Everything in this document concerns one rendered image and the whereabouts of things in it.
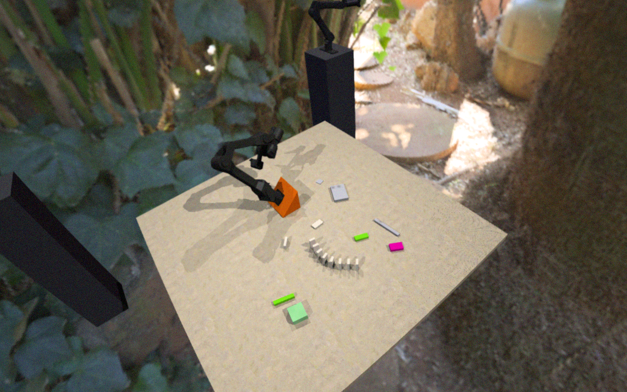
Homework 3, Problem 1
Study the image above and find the magenta rectangular block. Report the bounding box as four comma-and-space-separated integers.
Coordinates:
389, 242, 404, 252

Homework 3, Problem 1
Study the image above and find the green rectangular block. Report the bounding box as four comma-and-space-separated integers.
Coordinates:
287, 302, 308, 325
354, 233, 368, 242

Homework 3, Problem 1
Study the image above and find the green rectangular bar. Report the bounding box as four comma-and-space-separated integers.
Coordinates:
273, 294, 294, 306

